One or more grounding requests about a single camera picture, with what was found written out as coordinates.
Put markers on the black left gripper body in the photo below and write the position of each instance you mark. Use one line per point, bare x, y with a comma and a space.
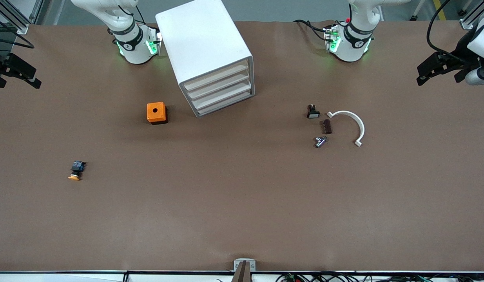
458, 56

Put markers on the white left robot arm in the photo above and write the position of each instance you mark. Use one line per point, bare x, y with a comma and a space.
351, 45

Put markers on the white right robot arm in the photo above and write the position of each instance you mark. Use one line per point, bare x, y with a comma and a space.
134, 49

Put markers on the yellow push button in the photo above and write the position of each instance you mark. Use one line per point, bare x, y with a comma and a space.
76, 170

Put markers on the black white-capped push button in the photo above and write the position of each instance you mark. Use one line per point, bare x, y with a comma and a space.
313, 112

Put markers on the white curved plastic clamp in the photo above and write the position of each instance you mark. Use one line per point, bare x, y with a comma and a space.
357, 120

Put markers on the brown terminal block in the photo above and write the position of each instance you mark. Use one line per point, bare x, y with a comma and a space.
326, 127

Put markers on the orange box with hole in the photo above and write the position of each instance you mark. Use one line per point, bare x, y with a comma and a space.
155, 115

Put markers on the small silver purple connector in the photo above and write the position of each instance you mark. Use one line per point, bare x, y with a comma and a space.
320, 141

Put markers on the aluminium frame profile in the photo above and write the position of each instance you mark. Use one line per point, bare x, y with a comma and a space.
8, 17
475, 11
37, 9

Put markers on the white table edge rail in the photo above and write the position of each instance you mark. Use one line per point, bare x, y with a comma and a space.
49, 277

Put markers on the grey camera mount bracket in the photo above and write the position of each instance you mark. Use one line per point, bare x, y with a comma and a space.
244, 266

